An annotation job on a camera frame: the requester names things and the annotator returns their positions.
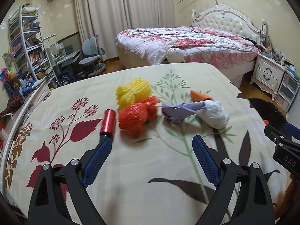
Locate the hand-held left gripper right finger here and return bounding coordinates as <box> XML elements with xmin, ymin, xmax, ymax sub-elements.
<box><xmin>192</xmin><ymin>135</ymin><xmax>275</xmax><ymax>225</ymax></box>

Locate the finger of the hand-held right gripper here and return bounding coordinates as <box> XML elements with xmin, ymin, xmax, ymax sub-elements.
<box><xmin>264</xmin><ymin>124</ymin><xmax>300</xmax><ymax>149</ymax></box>
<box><xmin>285</xmin><ymin>122</ymin><xmax>300</xmax><ymax>142</ymax></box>

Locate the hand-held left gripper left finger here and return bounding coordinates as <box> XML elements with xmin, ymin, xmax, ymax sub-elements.
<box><xmin>28</xmin><ymin>136</ymin><xmax>113</xmax><ymax>225</ymax></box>

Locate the black lined waste bin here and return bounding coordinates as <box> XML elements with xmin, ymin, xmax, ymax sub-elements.
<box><xmin>248</xmin><ymin>98</ymin><xmax>289</xmax><ymax>132</ymax></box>

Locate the red cylindrical can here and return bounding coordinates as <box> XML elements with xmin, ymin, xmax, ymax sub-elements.
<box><xmin>100</xmin><ymin>109</ymin><xmax>117</xmax><ymax>138</ymax></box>

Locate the white plastic bag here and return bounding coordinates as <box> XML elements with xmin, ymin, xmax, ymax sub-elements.
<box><xmin>197</xmin><ymin>100</ymin><xmax>229</xmax><ymax>129</ymax></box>

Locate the red foam net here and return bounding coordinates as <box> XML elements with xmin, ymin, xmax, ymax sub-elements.
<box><xmin>118</xmin><ymin>103</ymin><xmax>149</xmax><ymax>138</ymax></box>

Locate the purple paper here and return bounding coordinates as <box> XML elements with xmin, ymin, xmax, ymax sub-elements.
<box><xmin>162</xmin><ymin>102</ymin><xmax>205</xmax><ymax>124</ymax></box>

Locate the orange paper cone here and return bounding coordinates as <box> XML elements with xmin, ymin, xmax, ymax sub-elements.
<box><xmin>190</xmin><ymin>90</ymin><xmax>214</xmax><ymax>103</ymax></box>

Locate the yellow foam net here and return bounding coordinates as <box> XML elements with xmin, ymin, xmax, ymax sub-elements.
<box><xmin>115</xmin><ymin>78</ymin><xmax>153</xmax><ymax>110</ymax></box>

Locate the red plastic wrap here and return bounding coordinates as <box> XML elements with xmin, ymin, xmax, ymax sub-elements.
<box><xmin>139</xmin><ymin>96</ymin><xmax>163</xmax><ymax>122</ymax></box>

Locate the person's right forearm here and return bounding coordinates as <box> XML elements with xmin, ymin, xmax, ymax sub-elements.
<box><xmin>275</xmin><ymin>173</ymin><xmax>300</xmax><ymax>219</ymax></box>

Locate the clear plastic drawer unit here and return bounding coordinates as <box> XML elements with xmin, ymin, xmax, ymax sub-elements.
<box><xmin>274</xmin><ymin>71</ymin><xmax>300</xmax><ymax>112</ymax></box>

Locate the cream floral tablecloth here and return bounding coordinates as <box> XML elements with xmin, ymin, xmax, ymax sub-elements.
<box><xmin>0</xmin><ymin>62</ymin><xmax>291</xmax><ymax>225</ymax></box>

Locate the white nightstand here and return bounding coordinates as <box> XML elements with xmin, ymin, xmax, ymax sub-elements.
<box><xmin>250</xmin><ymin>53</ymin><xmax>287</xmax><ymax>101</ymax></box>

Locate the white low cabinet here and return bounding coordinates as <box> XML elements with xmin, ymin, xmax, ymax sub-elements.
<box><xmin>21</xmin><ymin>78</ymin><xmax>51</xmax><ymax>109</ymax></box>

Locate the dark brown knitted cloth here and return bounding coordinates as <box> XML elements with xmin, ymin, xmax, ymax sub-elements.
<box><xmin>0</xmin><ymin>91</ymin><xmax>25</xmax><ymax>118</ymax></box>

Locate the grey-blue desk chair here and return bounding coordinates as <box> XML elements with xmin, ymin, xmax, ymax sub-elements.
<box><xmin>79</xmin><ymin>36</ymin><xmax>107</xmax><ymax>77</ymax></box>

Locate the grey study desk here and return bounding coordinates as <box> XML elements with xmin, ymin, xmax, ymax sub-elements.
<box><xmin>50</xmin><ymin>49</ymin><xmax>81</xmax><ymax>80</ymax></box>

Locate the pink floral quilt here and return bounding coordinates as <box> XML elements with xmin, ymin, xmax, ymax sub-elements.
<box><xmin>116</xmin><ymin>26</ymin><xmax>260</xmax><ymax>65</ymax></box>

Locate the colourful paper pinwheel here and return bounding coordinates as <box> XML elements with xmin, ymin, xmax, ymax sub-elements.
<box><xmin>0</xmin><ymin>67</ymin><xmax>15</xmax><ymax>83</ymax></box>

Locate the white bed with tufted headboard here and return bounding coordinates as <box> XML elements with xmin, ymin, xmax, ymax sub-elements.
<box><xmin>116</xmin><ymin>3</ymin><xmax>268</xmax><ymax>87</ymax></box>

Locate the white bookshelf with books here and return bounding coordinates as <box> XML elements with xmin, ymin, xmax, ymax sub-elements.
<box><xmin>8</xmin><ymin>3</ymin><xmax>57</xmax><ymax>87</ymax></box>

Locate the beige curtain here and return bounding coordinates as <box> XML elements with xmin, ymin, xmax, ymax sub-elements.
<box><xmin>123</xmin><ymin>0</ymin><xmax>175</xmax><ymax>30</ymax></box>
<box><xmin>75</xmin><ymin>0</ymin><xmax>128</xmax><ymax>60</ymax></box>

